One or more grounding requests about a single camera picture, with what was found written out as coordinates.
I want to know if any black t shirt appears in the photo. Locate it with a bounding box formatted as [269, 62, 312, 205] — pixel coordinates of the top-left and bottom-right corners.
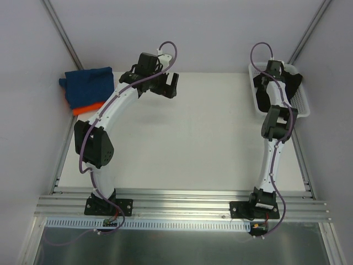
[253, 70, 303, 113]

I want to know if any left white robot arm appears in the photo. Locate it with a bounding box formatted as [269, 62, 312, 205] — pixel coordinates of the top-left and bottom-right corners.
[74, 49, 179, 214]

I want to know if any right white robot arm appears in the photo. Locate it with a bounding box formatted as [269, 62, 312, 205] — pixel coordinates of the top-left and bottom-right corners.
[247, 59, 298, 219]

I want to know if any folded orange t shirt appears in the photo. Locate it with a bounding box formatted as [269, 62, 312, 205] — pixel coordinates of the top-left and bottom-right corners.
[72, 102, 105, 116]

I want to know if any folded blue t shirt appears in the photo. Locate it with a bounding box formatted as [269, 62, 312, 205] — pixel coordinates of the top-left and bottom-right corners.
[58, 67, 115, 109]

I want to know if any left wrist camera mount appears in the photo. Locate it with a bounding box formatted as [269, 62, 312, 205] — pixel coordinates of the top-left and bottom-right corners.
[157, 49, 174, 69]

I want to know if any aluminium frame rail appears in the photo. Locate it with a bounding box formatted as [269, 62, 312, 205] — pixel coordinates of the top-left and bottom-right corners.
[34, 187, 333, 222]

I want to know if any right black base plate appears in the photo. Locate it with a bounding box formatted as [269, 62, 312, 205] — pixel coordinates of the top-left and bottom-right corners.
[229, 201, 280, 221]

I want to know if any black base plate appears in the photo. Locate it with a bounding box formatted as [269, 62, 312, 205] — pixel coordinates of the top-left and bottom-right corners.
[229, 201, 280, 221]
[84, 195, 133, 217]

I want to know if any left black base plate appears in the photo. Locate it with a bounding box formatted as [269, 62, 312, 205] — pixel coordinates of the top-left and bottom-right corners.
[84, 195, 133, 217]

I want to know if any white slotted cable duct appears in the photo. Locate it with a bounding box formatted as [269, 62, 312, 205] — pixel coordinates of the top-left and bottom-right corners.
[46, 217, 250, 232]

